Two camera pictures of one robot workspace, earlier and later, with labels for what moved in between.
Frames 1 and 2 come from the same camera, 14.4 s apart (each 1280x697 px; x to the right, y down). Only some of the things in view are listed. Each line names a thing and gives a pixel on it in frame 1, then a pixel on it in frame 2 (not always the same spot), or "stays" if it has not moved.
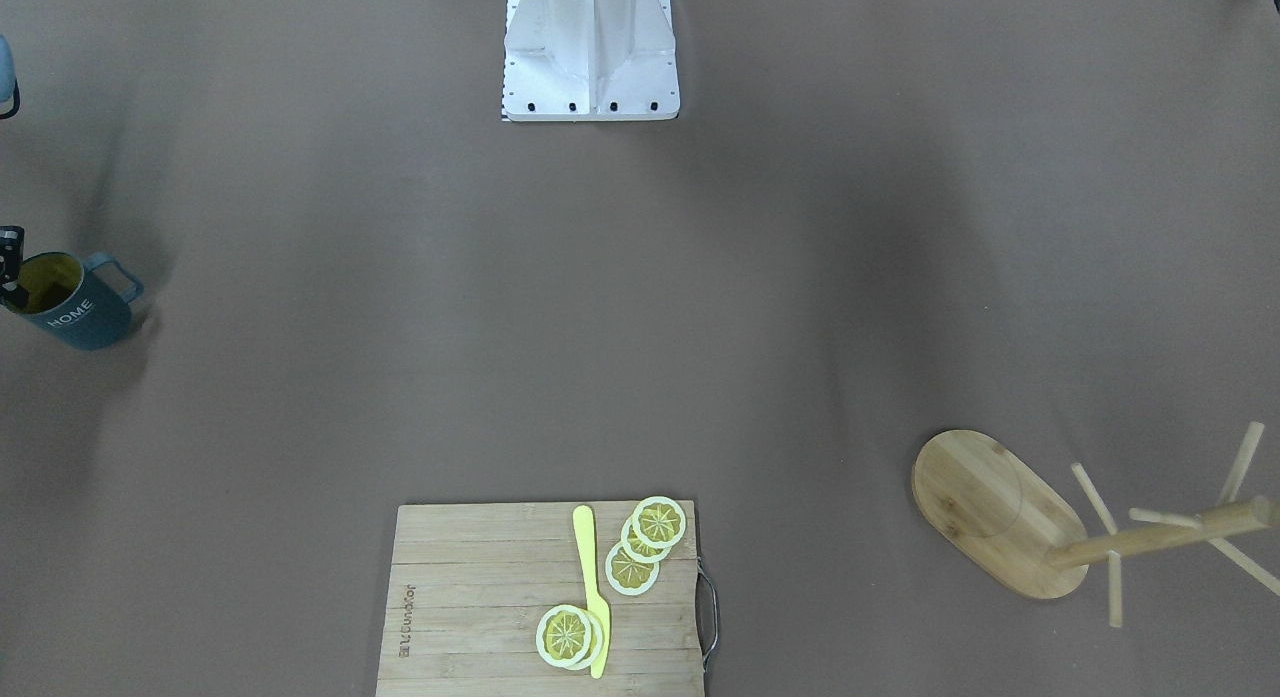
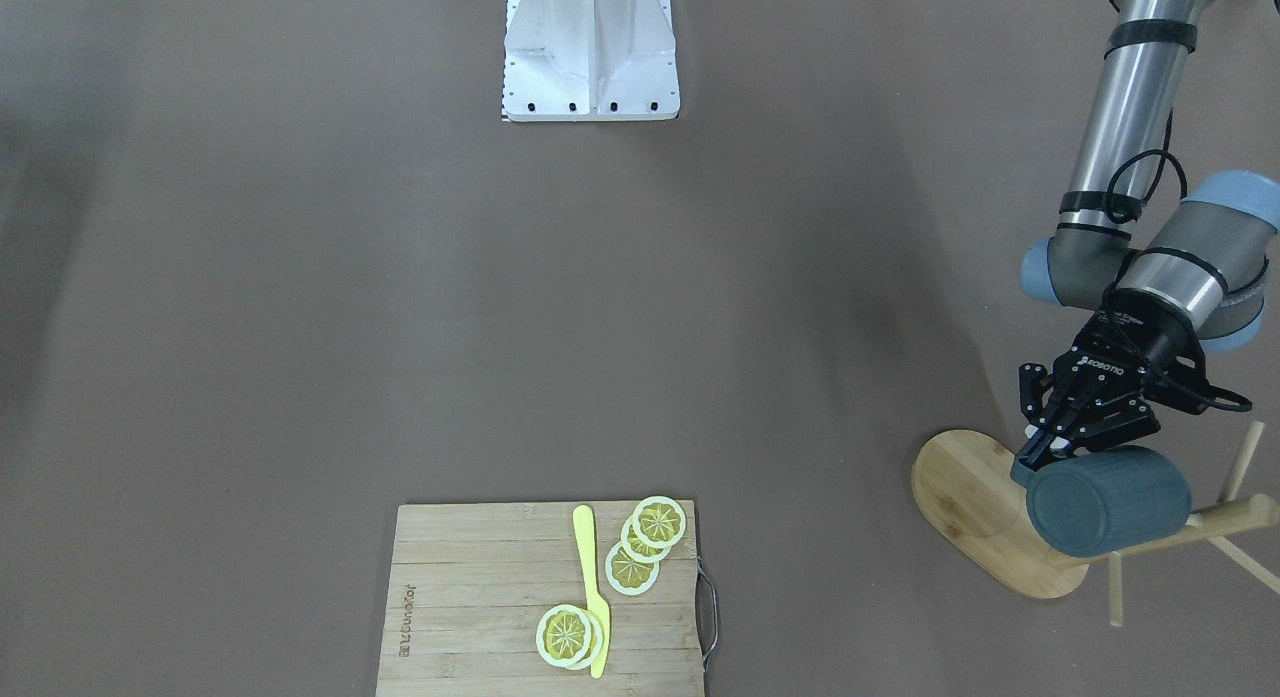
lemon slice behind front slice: [596, 643] stays
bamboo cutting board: [470, 584] stays
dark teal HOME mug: [72, 304] to [1094, 501]
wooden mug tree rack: [981, 499] stays
